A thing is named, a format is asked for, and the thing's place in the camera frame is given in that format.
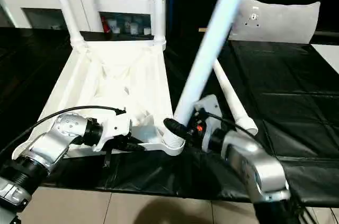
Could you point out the white plastic table top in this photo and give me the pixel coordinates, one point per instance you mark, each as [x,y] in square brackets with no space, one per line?
[122,75]

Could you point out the white plastic table leg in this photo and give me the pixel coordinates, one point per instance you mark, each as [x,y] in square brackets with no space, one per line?
[212,38]
[235,105]
[66,7]
[158,7]

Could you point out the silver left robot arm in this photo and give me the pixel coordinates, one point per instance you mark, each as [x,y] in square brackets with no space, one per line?
[47,147]

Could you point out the small tan label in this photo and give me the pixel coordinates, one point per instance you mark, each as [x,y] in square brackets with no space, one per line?
[203,29]

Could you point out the black work mat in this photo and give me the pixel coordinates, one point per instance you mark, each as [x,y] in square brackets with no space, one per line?
[296,107]

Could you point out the grey cushion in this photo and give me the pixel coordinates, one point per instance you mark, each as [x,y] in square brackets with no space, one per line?
[275,21]

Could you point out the white flat sheet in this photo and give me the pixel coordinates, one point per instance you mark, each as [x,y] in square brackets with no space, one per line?
[328,55]

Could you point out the white cabinet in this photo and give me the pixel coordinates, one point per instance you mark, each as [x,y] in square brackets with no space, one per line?
[32,1]

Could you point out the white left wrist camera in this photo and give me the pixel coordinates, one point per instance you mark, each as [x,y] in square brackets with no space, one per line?
[114,127]

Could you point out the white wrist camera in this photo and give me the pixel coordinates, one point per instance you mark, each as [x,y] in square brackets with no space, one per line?
[209,108]
[114,127]

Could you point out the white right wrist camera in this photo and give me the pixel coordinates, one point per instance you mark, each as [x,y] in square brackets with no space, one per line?
[209,108]

